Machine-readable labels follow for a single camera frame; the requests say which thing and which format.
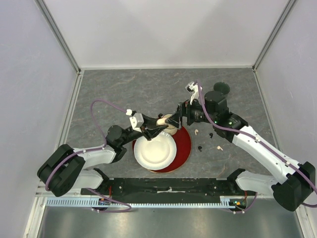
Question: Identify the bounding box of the red round tray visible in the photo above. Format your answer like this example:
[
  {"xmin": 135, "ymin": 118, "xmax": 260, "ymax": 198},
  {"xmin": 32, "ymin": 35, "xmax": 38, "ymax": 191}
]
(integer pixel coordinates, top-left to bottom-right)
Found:
[{"xmin": 132, "ymin": 127, "xmax": 192, "ymax": 173}]

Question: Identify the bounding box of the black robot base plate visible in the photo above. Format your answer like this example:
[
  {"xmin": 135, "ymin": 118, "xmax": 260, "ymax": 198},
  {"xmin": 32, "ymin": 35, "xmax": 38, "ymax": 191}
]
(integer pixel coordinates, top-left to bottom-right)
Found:
[{"xmin": 95, "ymin": 178, "xmax": 251, "ymax": 204}]

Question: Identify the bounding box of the pink earbud charging case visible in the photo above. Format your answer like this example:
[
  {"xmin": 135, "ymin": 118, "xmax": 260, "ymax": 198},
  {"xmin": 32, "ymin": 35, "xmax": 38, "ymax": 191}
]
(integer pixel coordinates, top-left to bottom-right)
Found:
[{"xmin": 157, "ymin": 118, "xmax": 168, "ymax": 125}]

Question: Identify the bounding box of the slotted cable duct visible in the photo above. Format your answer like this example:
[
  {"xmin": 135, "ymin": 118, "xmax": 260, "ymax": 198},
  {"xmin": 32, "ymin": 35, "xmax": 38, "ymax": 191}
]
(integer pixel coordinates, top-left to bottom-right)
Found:
[{"xmin": 46, "ymin": 197, "xmax": 246, "ymax": 209}]

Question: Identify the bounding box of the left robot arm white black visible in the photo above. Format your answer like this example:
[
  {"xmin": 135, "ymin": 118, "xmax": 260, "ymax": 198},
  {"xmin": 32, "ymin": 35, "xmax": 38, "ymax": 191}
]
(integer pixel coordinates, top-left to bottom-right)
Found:
[{"xmin": 37, "ymin": 113, "xmax": 168, "ymax": 197}]

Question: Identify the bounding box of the left aluminium frame post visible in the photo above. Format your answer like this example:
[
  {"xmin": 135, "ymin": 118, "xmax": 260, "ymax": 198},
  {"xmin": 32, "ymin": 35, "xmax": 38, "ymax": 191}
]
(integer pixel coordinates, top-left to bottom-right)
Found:
[{"xmin": 35, "ymin": 0, "xmax": 81, "ymax": 74}]

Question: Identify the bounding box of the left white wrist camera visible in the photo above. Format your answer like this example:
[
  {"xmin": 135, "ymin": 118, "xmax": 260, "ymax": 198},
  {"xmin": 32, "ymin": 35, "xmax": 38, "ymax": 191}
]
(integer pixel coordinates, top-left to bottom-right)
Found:
[{"xmin": 126, "ymin": 109, "xmax": 144, "ymax": 132}]

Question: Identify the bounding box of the aluminium frame post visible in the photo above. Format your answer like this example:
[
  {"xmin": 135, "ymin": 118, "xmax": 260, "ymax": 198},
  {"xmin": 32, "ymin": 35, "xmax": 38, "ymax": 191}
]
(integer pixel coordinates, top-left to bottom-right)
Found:
[
  {"xmin": 252, "ymin": 0, "xmax": 297, "ymax": 72},
  {"xmin": 35, "ymin": 0, "xmax": 81, "ymax": 74}
]

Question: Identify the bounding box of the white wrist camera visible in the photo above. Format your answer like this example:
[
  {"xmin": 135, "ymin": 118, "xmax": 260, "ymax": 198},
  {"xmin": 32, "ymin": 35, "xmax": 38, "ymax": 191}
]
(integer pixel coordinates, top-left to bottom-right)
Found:
[
  {"xmin": 185, "ymin": 81, "xmax": 203, "ymax": 105},
  {"xmin": 126, "ymin": 109, "xmax": 144, "ymax": 132}
]

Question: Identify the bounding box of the dark green mug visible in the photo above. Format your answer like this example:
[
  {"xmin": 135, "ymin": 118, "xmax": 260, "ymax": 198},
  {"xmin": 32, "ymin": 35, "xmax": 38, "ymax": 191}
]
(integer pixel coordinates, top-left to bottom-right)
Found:
[{"xmin": 213, "ymin": 82, "xmax": 230, "ymax": 97}]

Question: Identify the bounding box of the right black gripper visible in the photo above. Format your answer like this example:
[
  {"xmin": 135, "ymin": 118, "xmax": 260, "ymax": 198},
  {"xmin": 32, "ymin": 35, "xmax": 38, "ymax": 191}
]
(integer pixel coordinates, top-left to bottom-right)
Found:
[{"xmin": 165, "ymin": 94, "xmax": 216, "ymax": 129}]

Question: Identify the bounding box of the white ceramic plate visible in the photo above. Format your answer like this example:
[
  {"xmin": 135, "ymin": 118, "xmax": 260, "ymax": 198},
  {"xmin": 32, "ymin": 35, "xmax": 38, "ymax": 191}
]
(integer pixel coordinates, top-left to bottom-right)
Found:
[{"xmin": 133, "ymin": 131, "xmax": 177, "ymax": 171}]

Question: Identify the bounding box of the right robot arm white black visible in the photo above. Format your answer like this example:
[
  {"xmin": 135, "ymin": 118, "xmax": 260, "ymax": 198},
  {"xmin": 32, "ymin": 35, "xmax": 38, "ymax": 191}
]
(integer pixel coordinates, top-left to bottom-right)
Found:
[{"xmin": 166, "ymin": 91, "xmax": 317, "ymax": 211}]

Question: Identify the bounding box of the right aluminium frame post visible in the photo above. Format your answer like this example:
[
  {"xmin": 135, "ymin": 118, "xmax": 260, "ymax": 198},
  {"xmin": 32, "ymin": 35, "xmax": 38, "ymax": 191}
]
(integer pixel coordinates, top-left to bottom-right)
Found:
[{"xmin": 252, "ymin": 0, "xmax": 297, "ymax": 72}]

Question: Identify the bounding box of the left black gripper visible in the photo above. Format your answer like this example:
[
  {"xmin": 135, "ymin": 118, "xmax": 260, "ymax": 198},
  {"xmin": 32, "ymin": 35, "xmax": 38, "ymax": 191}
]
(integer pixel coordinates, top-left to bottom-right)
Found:
[{"xmin": 120, "ymin": 114, "xmax": 168, "ymax": 146}]

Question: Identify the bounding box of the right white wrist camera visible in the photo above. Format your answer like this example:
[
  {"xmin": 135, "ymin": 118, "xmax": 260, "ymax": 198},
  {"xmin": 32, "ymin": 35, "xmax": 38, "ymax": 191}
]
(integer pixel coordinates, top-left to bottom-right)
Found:
[{"xmin": 185, "ymin": 81, "xmax": 203, "ymax": 105}]

